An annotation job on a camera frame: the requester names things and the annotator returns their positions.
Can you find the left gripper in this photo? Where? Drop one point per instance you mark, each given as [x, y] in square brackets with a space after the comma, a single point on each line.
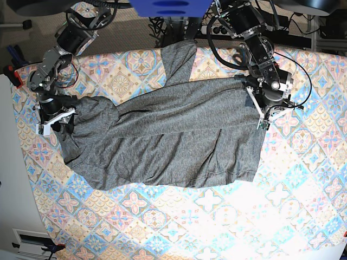
[270, 105]

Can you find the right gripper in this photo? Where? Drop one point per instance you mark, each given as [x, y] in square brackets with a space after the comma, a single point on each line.
[53, 117]

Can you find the grey t-shirt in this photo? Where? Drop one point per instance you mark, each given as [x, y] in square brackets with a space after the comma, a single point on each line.
[187, 133]

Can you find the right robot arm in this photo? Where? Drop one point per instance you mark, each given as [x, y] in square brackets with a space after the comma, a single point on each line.
[77, 34]

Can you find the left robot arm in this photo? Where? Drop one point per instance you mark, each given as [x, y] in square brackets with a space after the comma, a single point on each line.
[268, 86]

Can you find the red black clamp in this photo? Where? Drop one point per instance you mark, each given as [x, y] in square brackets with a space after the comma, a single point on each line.
[13, 76]

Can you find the patterned tablecloth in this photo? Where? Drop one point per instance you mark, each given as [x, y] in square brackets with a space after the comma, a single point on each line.
[295, 204]

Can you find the white power strip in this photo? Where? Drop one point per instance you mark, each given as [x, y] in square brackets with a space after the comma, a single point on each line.
[215, 30]

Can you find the white vent panel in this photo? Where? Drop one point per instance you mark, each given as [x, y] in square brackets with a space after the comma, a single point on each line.
[30, 243]

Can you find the blue orange clamp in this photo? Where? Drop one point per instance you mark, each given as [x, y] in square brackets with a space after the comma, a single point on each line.
[52, 248]

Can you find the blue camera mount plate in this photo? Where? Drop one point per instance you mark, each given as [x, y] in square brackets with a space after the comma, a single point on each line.
[170, 8]

